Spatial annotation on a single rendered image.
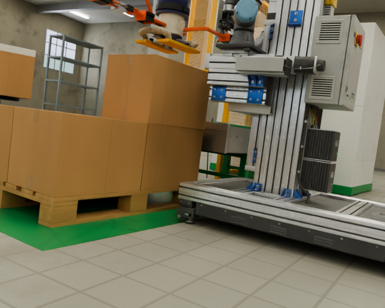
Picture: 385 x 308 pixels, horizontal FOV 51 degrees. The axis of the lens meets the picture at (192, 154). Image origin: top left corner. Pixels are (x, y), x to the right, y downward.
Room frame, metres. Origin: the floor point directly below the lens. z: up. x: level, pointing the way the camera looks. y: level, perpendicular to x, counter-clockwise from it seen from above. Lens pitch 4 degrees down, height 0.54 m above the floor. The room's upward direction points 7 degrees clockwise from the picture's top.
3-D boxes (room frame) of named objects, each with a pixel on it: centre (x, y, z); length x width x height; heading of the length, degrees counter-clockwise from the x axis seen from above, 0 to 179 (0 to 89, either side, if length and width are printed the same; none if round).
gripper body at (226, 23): (2.78, -0.12, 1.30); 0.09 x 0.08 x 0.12; 145
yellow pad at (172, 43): (2.65, 0.17, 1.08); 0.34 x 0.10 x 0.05; 145
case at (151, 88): (2.70, 0.27, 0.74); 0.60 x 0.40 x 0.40; 145
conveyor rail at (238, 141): (3.80, -0.87, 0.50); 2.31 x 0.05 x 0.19; 146
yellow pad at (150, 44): (2.75, 0.32, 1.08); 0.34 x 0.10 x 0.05; 145
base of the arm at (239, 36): (2.35, -0.20, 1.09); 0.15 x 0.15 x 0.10
